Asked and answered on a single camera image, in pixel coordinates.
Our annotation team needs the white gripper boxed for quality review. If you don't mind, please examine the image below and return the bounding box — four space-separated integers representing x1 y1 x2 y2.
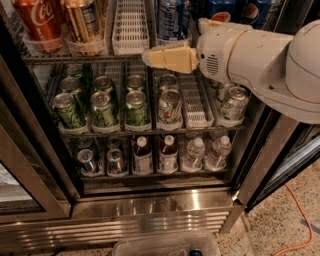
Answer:
142 18 252 83

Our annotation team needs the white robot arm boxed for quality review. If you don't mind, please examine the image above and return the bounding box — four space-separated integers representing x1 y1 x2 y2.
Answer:
142 18 320 124

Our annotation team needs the blue silver soda can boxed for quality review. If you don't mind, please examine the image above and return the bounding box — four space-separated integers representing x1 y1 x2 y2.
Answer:
156 0 191 45

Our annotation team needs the back white diet can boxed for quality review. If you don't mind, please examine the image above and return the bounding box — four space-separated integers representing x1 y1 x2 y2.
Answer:
158 74 179 94

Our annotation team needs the white diet can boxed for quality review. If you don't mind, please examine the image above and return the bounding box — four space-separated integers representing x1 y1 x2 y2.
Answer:
158 74 179 94
158 89 182 124

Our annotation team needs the middle right white-green can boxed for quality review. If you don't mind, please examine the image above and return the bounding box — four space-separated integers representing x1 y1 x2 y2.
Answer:
216 82 235 103

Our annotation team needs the white-green can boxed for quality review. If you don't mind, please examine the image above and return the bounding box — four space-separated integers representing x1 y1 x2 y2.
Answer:
216 82 235 103
219 86 248 121

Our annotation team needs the front white diet can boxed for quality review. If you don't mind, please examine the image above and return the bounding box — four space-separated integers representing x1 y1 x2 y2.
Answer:
158 89 182 124

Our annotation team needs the empty middle shelf tray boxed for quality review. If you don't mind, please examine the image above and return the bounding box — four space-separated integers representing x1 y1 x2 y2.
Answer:
177 73 214 129

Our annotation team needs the green can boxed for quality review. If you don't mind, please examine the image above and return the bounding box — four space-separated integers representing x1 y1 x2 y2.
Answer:
126 90 150 126
93 76 118 100
53 93 86 129
60 77 88 114
64 63 92 87
90 91 119 128
126 75 145 92

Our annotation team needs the front right white-green can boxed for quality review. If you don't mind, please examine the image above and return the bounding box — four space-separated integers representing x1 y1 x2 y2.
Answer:
219 86 248 121

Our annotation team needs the gold soda can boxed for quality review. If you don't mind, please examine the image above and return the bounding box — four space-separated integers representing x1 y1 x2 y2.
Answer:
64 0 104 56

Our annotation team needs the back left green can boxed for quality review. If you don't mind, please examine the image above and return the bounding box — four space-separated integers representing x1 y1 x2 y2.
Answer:
64 63 92 87

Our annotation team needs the middle left green can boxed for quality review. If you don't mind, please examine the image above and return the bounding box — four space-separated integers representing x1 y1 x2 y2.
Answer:
60 77 88 114

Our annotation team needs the stainless steel fridge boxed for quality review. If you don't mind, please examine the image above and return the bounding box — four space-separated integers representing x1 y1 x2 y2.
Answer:
0 0 320 256

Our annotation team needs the open fridge door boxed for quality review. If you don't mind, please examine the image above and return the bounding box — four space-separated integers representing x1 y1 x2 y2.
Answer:
237 115 320 212

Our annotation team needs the front left green can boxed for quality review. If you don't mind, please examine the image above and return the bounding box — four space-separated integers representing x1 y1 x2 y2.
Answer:
53 93 86 129

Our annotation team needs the back left silver can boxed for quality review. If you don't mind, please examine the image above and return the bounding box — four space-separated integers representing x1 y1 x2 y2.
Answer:
77 137 95 150

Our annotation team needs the red coca-cola can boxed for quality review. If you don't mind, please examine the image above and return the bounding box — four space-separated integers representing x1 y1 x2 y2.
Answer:
10 0 62 53

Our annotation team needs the front left silver can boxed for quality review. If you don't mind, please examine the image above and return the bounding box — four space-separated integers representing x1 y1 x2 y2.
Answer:
77 149 98 174

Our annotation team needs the blue can in bin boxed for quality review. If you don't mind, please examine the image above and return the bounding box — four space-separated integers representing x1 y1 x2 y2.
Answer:
189 249 203 256

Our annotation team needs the left clear water bottle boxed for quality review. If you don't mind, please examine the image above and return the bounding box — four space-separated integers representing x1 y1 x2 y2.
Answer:
182 137 205 172

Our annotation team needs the clear water bottle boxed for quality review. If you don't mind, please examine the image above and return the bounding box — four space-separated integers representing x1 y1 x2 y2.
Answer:
205 135 232 171
182 137 205 172

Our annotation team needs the right brown drink bottle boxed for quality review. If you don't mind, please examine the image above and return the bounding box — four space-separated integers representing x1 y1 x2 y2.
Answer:
158 135 178 174

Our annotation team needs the brown drink bottle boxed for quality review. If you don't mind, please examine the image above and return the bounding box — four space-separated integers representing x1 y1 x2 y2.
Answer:
158 135 178 174
133 136 153 175

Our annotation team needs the right clear water bottle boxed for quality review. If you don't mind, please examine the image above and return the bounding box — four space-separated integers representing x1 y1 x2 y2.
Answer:
205 135 232 171

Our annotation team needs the left brown drink bottle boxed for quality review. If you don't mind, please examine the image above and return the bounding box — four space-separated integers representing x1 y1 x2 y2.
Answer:
133 136 153 175

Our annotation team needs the clear plastic bin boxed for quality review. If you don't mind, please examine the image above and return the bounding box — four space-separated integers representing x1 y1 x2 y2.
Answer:
112 231 221 256

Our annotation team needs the orange cable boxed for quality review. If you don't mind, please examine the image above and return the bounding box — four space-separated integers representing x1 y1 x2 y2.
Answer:
273 183 315 256

